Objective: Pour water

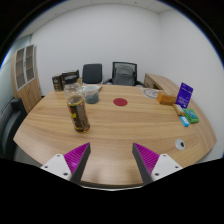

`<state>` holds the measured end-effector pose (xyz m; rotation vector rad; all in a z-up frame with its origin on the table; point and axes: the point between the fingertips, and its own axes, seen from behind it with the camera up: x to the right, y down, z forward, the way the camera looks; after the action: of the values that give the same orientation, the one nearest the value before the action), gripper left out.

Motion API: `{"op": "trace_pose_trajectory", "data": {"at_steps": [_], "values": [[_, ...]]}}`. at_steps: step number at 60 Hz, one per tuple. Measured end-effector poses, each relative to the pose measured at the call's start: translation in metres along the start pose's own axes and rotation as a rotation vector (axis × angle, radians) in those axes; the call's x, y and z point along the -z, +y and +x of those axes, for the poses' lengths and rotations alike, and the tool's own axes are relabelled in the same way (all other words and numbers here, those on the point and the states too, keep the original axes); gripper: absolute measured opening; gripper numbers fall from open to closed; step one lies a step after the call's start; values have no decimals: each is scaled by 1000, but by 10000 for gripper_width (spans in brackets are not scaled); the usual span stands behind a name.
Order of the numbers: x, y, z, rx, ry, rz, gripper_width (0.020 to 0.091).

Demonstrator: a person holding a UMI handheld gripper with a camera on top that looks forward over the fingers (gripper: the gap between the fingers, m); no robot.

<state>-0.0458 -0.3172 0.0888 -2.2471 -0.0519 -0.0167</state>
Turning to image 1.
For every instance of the black sofa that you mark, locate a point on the black sofa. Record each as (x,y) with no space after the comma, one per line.
(8,130)

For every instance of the small blue box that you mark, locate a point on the small blue box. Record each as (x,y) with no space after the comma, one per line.
(184,121)

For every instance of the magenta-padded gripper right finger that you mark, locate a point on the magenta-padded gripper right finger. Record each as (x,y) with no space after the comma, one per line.
(148,159)

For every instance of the wooden shelf cabinet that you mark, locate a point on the wooden shelf cabinet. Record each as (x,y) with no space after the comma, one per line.
(31,93)

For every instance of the black office chair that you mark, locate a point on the black office chair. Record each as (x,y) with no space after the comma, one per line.
(92,73)

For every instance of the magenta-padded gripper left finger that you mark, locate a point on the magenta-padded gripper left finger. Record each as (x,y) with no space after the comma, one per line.
(75,159)

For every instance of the purple standing card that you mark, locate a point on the purple standing card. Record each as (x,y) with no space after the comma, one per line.
(184,95)

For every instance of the dark brown carton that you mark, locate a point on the dark brown carton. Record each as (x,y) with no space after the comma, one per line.
(57,83)

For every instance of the wooden side desk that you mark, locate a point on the wooden side desk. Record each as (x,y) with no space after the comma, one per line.
(160,81)

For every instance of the orange box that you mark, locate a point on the orange box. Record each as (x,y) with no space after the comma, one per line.
(166,98)

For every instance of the flat round red coaster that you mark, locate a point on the flat round red coaster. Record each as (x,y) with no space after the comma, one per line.
(120,102)

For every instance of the white mug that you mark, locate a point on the white mug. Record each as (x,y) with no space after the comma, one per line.
(91,95)

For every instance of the brown cardboard box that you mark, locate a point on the brown cardboard box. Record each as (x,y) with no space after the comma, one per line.
(80,82)

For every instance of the black carton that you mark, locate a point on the black carton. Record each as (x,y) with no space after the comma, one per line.
(70,73)

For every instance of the grey mesh office chair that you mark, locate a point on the grey mesh office chair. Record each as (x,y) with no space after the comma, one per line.
(124,75)

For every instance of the clear drink bottle black cap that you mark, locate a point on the clear drink bottle black cap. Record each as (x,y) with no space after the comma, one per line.
(78,113)

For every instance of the small tan box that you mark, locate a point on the small tan box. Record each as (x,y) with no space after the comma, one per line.
(178,109)

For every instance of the green box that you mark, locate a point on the green box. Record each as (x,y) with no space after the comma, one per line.
(191,116)

